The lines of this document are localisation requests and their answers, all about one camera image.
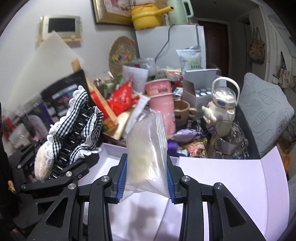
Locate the black white gingham cloth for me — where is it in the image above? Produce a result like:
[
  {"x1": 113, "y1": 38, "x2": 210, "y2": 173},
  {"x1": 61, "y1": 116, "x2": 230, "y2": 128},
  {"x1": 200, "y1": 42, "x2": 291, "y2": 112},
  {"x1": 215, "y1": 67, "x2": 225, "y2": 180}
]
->
[{"x1": 34, "y1": 86, "x2": 104, "y2": 182}]

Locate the clear zip bag white powder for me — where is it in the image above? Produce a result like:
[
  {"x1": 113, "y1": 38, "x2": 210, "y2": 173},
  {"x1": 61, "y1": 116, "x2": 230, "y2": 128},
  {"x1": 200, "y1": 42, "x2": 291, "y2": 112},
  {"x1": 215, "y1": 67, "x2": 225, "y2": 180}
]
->
[{"x1": 123, "y1": 111, "x2": 170, "y2": 199}]

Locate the glass pitcher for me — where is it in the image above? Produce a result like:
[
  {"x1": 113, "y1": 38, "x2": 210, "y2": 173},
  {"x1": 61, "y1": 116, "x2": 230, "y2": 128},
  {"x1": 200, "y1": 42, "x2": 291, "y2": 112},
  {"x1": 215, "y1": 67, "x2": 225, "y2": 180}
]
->
[{"x1": 208, "y1": 120, "x2": 248, "y2": 158}]

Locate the brown ceramic mug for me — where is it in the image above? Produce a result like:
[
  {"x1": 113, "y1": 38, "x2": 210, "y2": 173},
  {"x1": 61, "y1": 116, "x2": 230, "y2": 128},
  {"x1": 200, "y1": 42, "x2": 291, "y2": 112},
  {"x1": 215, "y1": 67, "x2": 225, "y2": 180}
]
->
[{"x1": 174, "y1": 100, "x2": 197, "y2": 126}]

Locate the open lavender gift box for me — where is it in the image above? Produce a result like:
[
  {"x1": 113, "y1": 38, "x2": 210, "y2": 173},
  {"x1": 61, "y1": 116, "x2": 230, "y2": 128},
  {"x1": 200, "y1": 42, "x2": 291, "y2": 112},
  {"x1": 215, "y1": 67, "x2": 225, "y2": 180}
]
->
[{"x1": 78, "y1": 142, "x2": 291, "y2": 241}]

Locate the red snack bag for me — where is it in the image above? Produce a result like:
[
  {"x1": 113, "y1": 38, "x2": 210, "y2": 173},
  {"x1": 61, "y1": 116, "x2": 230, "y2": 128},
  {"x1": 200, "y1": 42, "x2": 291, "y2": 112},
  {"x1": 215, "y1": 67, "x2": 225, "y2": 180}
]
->
[{"x1": 107, "y1": 79, "x2": 140, "y2": 115}]

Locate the pink tumbler cup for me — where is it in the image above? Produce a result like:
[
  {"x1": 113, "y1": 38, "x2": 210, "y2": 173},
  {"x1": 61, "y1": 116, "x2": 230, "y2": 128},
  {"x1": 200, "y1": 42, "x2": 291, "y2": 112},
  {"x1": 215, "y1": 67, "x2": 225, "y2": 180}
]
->
[{"x1": 145, "y1": 79, "x2": 176, "y2": 135}]

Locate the white box of bottles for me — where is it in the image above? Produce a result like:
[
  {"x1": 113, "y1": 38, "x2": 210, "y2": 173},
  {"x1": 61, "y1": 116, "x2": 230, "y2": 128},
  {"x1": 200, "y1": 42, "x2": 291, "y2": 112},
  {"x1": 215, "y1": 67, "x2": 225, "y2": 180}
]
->
[{"x1": 182, "y1": 69, "x2": 219, "y2": 115}]

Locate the black printed package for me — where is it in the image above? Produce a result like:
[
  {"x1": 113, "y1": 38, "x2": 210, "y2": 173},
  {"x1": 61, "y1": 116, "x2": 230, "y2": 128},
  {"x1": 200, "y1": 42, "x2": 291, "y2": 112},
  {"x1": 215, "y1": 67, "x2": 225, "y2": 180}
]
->
[{"x1": 41, "y1": 70, "x2": 89, "y2": 122}]

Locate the grey leaf pattern cushion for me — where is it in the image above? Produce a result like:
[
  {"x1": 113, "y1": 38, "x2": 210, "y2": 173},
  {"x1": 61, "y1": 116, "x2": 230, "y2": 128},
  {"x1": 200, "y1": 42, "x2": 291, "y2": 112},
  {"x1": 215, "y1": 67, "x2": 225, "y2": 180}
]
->
[{"x1": 238, "y1": 73, "x2": 295, "y2": 157}]

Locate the woven round trivet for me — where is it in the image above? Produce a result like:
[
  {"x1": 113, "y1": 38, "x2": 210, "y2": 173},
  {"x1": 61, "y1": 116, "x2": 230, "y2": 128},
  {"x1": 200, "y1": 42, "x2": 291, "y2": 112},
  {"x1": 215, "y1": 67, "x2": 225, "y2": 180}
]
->
[{"x1": 108, "y1": 36, "x2": 136, "y2": 77}]

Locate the white mini fridge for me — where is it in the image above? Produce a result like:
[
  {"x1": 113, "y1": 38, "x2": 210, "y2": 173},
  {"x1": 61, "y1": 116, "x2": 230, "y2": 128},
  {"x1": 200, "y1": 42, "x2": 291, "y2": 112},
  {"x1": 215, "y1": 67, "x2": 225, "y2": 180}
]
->
[{"x1": 135, "y1": 25, "x2": 206, "y2": 69}]

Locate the white foam board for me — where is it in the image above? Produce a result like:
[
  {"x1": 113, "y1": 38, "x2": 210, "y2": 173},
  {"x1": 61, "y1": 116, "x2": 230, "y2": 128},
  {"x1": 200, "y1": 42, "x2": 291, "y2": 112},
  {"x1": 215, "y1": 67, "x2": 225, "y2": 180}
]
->
[{"x1": 8, "y1": 32, "x2": 84, "y2": 109}]

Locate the green electric kettle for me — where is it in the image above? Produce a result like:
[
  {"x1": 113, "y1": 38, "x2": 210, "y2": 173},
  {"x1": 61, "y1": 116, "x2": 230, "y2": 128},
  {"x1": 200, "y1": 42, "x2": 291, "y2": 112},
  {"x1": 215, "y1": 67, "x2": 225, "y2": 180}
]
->
[{"x1": 166, "y1": 0, "x2": 194, "y2": 25}]

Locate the yellow enamel pot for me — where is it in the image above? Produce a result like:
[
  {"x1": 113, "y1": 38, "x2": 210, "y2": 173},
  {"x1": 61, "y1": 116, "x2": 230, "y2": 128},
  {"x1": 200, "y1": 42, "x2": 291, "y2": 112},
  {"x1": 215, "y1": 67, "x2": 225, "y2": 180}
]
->
[{"x1": 130, "y1": 4, "x2": 174, "y2": 31}]

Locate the gold framed picture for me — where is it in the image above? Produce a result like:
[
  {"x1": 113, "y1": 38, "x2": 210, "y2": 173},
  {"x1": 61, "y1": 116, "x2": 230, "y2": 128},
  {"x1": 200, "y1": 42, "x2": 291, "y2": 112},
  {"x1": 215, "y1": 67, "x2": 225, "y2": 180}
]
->
[{"x1": 91, "y1": 0, "x2": 132, "y2": 26}]

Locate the wall intercom panel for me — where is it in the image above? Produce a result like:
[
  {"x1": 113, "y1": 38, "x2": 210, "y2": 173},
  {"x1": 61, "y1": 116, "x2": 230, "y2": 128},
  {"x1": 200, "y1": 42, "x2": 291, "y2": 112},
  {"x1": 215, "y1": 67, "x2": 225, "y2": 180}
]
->
[{"x1": 37, "y1": 15, "x2": 82, "y2": 46}]

